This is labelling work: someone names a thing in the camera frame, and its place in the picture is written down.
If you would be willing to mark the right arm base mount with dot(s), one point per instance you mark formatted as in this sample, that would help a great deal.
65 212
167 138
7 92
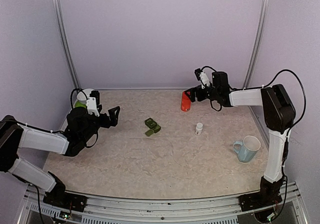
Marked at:
260 200

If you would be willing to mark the left aluminium frame post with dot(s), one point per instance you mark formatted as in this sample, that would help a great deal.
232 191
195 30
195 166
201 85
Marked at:
64 40

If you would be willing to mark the green weekly pill organizer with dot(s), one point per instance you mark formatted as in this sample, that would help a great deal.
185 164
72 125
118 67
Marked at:
153 127

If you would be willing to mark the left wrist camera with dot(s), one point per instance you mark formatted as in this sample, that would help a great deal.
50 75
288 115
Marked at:
93 102

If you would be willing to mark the front aluminium rail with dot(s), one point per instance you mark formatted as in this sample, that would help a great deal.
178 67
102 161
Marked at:
105 209

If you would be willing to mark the red pill bottle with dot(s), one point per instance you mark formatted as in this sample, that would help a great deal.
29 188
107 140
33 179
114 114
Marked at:
185 102

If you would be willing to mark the right aluminium frame post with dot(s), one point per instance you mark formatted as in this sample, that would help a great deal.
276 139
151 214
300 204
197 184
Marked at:
257 42

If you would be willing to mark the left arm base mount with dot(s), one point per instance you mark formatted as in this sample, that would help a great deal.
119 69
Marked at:
60 198

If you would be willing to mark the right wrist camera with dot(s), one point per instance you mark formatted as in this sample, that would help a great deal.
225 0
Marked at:
202 77

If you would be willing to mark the light blue mug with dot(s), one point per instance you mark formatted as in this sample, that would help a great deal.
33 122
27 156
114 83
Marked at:
247 148

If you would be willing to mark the white pill bottle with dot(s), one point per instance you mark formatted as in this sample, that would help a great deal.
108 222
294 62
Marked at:
198 128

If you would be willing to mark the green plate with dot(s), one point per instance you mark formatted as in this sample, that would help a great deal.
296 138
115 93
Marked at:
79 104

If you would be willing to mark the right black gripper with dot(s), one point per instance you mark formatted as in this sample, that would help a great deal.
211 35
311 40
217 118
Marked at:
193 90

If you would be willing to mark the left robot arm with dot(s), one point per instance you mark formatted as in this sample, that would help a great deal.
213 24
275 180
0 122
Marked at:
16 135

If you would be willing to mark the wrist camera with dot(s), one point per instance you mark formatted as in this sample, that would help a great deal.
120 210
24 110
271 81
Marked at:
93 102
202 77

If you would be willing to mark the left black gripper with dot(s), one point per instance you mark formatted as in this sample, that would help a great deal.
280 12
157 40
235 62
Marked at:
113 122

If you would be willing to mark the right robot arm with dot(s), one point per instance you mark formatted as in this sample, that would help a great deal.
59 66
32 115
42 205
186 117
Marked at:
278 111

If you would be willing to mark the aluminium frame post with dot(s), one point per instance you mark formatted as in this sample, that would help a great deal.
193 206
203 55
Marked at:
257 42
64 40

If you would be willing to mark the white bowl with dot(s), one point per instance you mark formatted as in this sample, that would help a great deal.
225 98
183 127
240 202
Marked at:
83 95

